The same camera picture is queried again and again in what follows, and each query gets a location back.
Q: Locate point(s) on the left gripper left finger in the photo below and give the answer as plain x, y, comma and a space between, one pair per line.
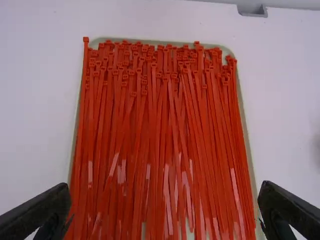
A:
32, 220

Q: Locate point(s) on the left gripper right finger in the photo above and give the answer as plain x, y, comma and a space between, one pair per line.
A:
292, 212

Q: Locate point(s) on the pale tray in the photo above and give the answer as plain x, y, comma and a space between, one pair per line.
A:
93, 43

